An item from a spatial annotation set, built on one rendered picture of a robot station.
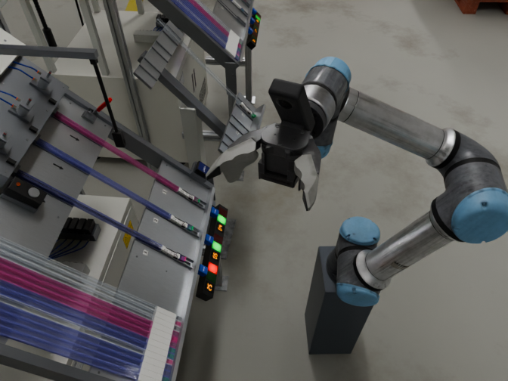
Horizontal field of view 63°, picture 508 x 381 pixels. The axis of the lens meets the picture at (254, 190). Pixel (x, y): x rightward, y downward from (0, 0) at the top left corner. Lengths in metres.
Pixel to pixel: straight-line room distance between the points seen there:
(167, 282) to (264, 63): 2.48
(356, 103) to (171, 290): 0.68
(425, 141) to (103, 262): 1.02
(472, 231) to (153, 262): 0.78
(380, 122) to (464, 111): 2.32
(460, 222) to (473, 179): 0.10
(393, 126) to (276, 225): 1.36
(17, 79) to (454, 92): 2.87
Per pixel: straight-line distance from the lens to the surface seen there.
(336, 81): 0.74
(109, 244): 1.48
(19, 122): 1.13
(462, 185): 0.97
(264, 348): 1.90
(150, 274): 1.16
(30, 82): 1.20
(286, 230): 2.20
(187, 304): 1.18
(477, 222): 0.96
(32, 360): 0.98
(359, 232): 1.27
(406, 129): 0.97
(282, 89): 0.57
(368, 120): 0.94
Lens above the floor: 1.78
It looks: 48 degrees down
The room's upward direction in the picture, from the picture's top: straight up
